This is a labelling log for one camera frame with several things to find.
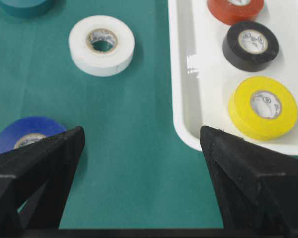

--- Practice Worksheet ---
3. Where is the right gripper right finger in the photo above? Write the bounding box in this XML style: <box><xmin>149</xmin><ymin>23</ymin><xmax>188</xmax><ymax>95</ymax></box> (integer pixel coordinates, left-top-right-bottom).
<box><xmin>200</xmin><ymin>126</ymin><xmax>298</xmax><ymax>238</ymax></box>

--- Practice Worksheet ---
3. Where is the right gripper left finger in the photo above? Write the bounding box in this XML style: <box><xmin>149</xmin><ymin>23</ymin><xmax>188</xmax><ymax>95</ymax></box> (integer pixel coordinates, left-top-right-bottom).
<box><xmin>0</xmin><ymin>126</ymin><xmax>85</xmax><ymax>230</ymax></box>

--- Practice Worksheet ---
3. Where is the blue tape roll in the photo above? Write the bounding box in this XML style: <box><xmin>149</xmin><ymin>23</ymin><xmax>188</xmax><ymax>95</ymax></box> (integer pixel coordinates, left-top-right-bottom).
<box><xmin>0</xmin><ymin>116</ymin><xmax>66</xmax><ymax>154</ymax></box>

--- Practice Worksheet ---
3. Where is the yellow tape roll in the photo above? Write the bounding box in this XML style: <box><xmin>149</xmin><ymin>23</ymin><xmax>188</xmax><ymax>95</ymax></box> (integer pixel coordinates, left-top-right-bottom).
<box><xmin>228</xmin><ymin>76</ymin><xmax>298</xmax><ymax>141</ymax></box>

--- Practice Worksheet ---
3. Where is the black tape roll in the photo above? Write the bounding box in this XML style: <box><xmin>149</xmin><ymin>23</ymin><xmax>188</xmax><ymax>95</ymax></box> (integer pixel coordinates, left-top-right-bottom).
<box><xmin>222</xmin><ymin>21</ymin><xmax>279</xmax><ymax>72</ymax></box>

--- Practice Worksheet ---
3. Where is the white tape roll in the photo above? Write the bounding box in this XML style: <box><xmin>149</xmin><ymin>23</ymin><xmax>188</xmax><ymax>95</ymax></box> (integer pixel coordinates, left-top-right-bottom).
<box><xmin>68</xmin><ymin>15</ymin><xmax>135</xmax><ymax>77</ymax></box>

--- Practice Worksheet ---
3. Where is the green tape roll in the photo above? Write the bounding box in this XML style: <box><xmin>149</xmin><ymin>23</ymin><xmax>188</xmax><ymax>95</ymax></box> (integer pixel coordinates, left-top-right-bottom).
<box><xmin>0</xmin><ymin>0</ymin><xmax>55</xmax><ymax>18</ymax></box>

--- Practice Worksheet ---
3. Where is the orange tape roll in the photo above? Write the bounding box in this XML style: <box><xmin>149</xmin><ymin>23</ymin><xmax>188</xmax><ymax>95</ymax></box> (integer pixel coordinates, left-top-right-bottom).
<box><xmin>207</xmin><ymin>0</ymin><xmax>264</xmax><ymax>25</ymax></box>

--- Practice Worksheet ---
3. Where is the white plastic case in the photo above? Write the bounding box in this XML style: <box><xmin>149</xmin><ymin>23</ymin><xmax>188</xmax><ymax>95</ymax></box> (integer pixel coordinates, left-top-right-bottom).
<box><xmin>168</xmin><ymin>0</ymin><xmax>298</xmax><ymax>155</ymax></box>

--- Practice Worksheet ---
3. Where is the green table cloth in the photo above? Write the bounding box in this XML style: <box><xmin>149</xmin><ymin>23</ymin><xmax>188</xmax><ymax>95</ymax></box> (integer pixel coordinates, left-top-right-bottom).
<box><xmin>0</xmin><ymin>0</ymin><xmax>223</xmax><ymax>229</ymax></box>

